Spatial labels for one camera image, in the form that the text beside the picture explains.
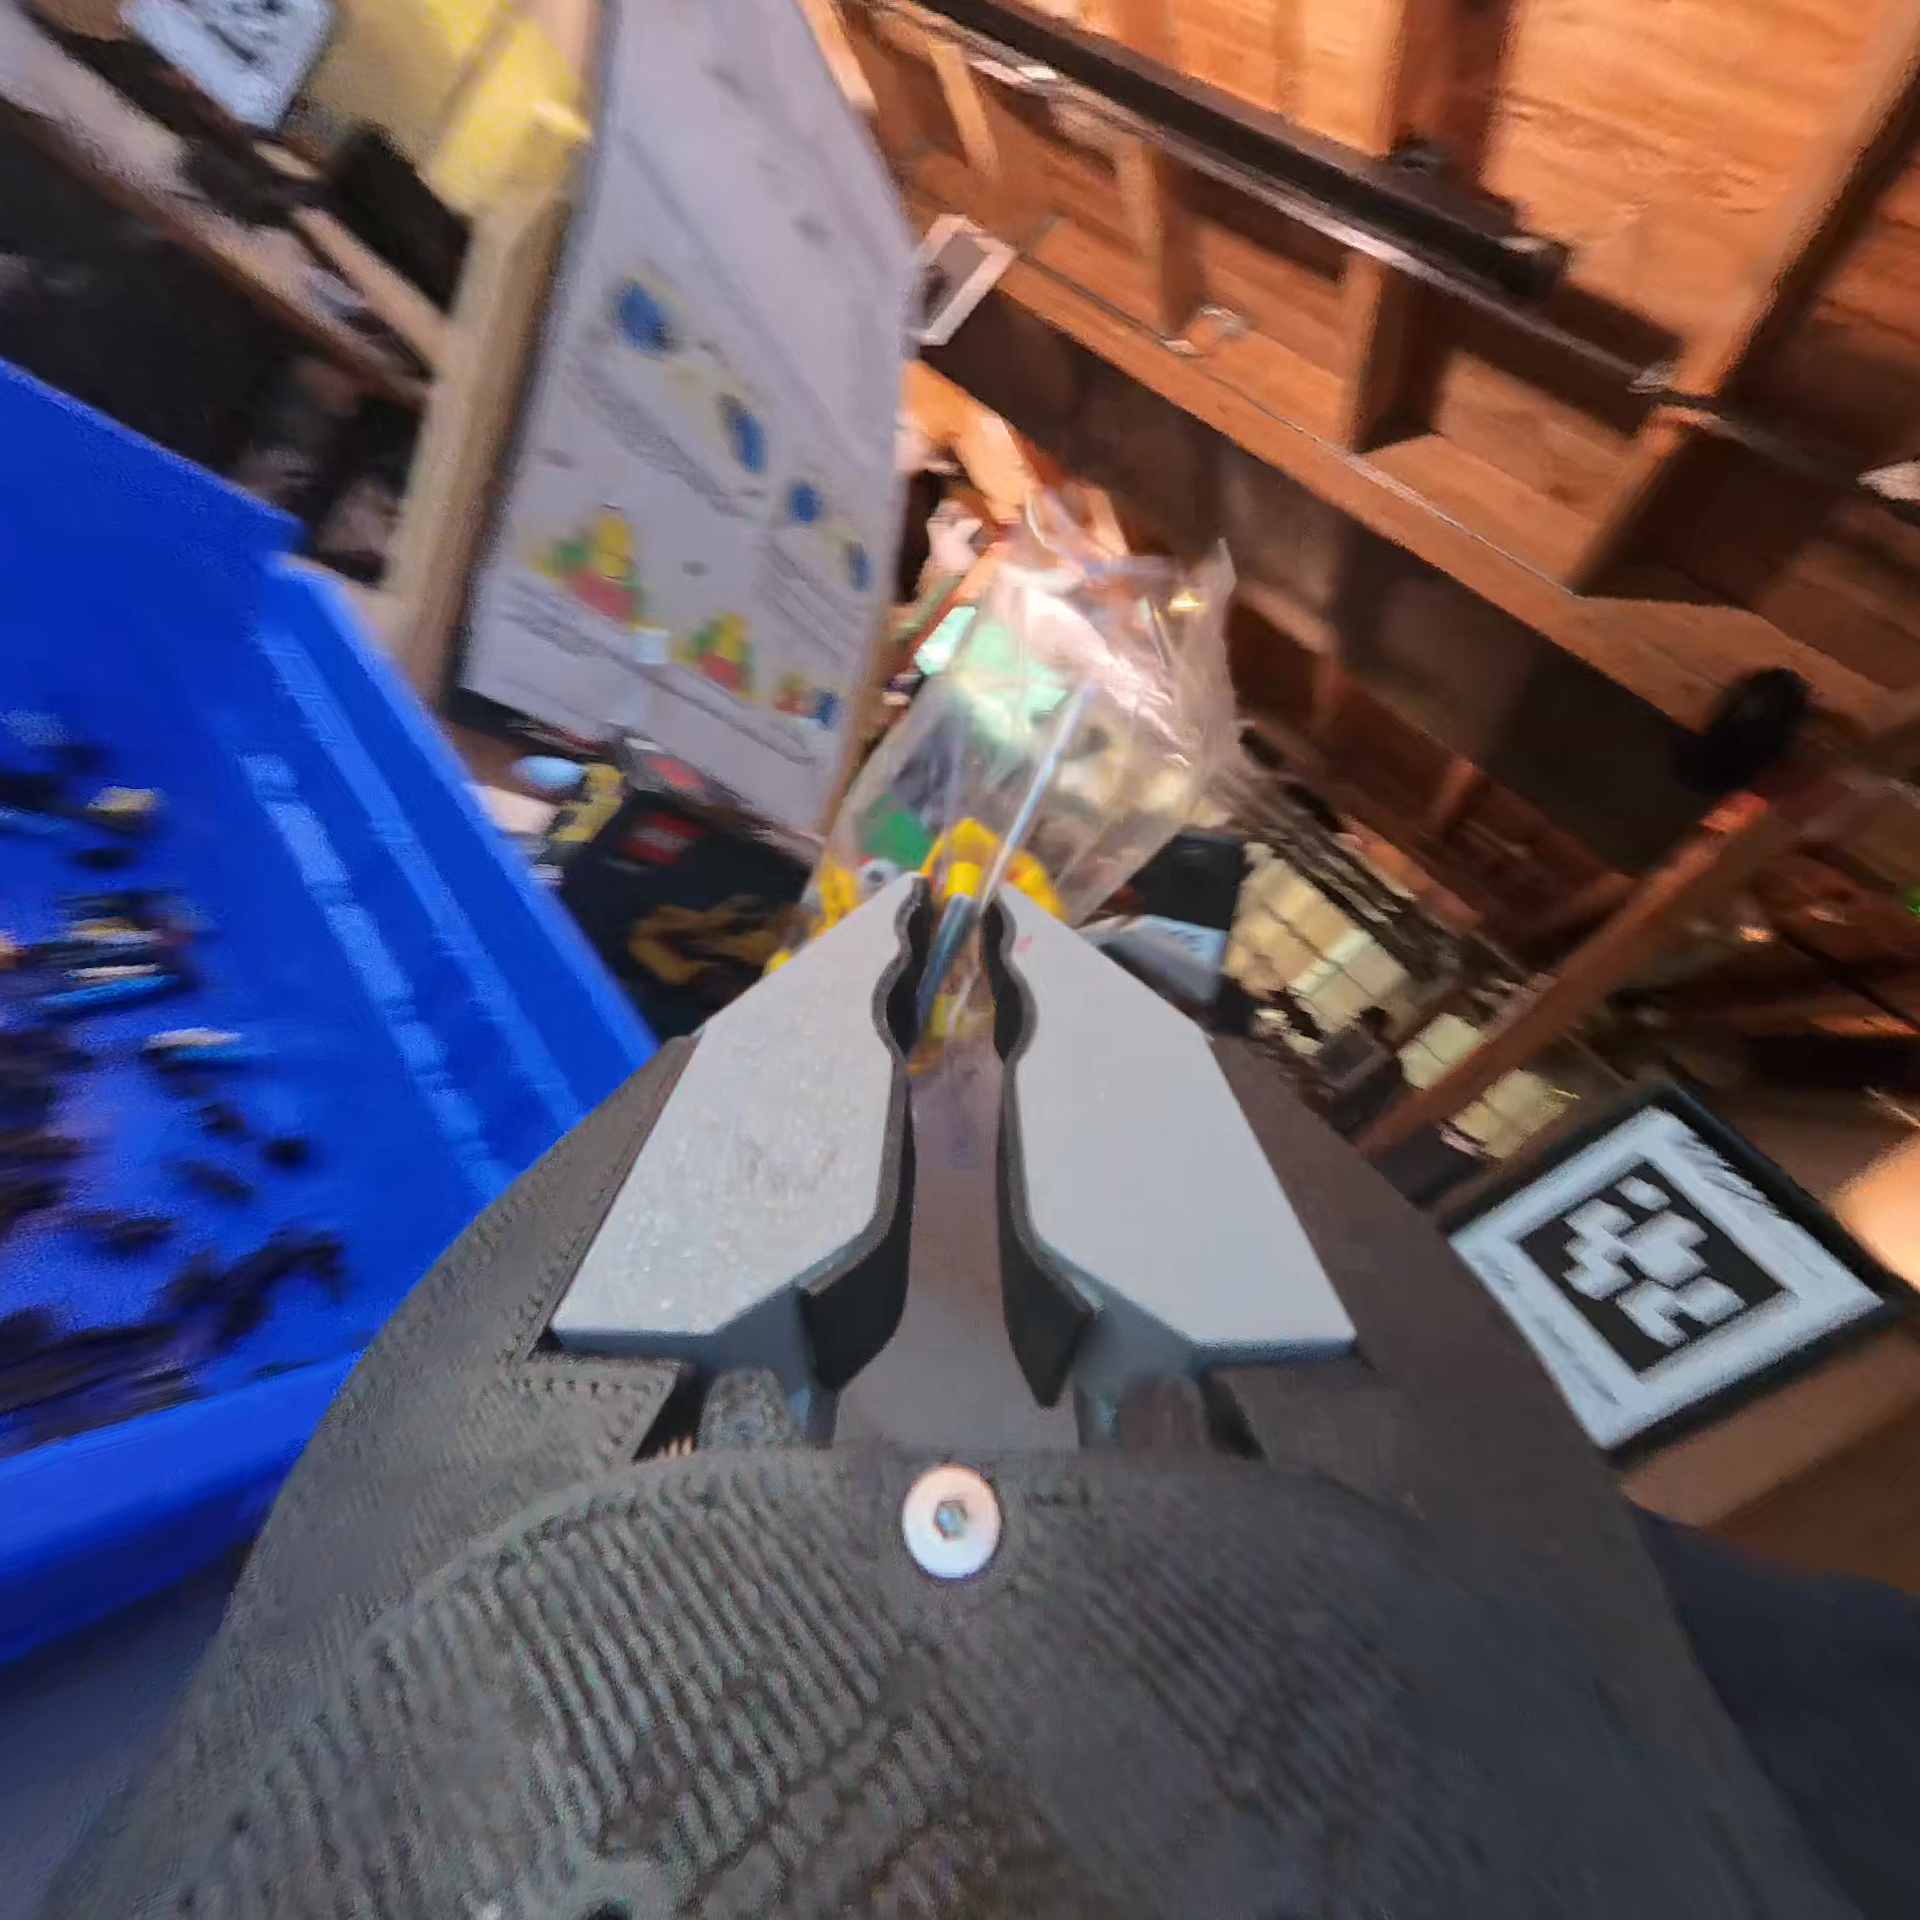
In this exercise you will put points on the black white marker tag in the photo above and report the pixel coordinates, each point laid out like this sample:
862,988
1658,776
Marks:
1649,1276

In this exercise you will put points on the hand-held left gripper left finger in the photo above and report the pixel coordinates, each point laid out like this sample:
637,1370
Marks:
749,1156

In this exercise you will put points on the black metal rail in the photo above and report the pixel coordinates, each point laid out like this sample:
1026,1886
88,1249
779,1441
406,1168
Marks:
1274,152

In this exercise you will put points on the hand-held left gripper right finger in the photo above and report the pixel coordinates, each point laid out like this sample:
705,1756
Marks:
1156,1186

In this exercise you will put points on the person's dark clothing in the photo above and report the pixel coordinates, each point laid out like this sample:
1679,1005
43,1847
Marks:
1817,1724

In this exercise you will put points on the pile of small lego pieces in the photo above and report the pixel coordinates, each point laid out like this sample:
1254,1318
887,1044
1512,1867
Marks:
135,993

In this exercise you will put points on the white lego instruction poster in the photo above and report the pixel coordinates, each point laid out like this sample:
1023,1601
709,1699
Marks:
705,377

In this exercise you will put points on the yellow plastic bin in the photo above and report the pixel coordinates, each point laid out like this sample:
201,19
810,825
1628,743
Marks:
501,106

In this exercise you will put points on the blue plastic bin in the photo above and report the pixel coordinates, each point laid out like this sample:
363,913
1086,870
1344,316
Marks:
377,931

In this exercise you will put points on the black lego box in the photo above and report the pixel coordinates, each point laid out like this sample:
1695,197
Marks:
673,903

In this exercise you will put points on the clear bag of lego pieces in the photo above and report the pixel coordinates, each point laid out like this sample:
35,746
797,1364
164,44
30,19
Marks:
1080,674

